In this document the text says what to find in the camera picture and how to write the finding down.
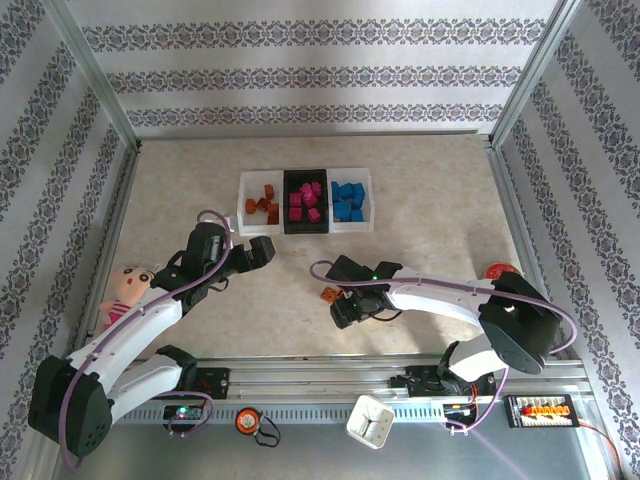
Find black plastic container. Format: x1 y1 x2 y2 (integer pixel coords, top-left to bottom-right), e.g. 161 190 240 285
282 168 334 236

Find white plastic container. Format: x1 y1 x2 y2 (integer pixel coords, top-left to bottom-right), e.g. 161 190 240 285
327 168 376 235
237 171 287 239

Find pink plush doll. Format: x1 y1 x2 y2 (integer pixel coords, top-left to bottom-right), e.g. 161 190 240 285
98 264 161 334

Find white square clock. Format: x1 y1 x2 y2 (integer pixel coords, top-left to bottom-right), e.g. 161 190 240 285
345 393 396 450

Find small circuit board with LEDs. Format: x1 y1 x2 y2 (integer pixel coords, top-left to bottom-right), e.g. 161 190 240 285
163 404 204 422

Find red round tin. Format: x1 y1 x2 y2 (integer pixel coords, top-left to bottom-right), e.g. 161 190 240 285
483 263 524 281

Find grey metal panel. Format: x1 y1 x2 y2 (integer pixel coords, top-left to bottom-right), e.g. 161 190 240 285
47 422 609 480

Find black power distribution board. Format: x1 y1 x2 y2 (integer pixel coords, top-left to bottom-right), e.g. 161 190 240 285
505 393 581 430

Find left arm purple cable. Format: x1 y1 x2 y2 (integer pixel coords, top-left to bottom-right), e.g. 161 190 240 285
59 208 235 474

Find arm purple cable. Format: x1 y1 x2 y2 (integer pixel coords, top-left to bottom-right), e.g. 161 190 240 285
59 208 235 474
308 258 579 435

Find wide aluminium frame rail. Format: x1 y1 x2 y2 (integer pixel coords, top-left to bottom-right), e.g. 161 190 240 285
49 353 594 403

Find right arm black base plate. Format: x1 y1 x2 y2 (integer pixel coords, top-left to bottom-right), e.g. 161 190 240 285
389 364 497 400

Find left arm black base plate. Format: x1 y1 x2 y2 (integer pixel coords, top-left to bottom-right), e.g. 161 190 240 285
192 367 232 401

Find slotted grey cable duct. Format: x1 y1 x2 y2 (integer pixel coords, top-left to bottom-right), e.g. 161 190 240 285
112 403 506 425

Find aluminium side rail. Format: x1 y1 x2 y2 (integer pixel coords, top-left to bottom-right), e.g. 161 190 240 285
69 142 144 366
485 142 576 364

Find thin aluminium rail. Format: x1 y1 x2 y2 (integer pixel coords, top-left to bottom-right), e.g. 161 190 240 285
135 129 494 144

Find black strap loop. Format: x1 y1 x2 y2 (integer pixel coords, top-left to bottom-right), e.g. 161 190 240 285
252 417 281 448

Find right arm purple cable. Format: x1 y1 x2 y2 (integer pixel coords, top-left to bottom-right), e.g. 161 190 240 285
308 258 579 435

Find aluminium frame post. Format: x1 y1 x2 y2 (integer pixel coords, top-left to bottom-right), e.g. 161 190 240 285
42 0 142 151
492 0 584 147

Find red orange wire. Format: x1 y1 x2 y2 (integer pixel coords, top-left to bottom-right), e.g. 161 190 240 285
574 419 622 469

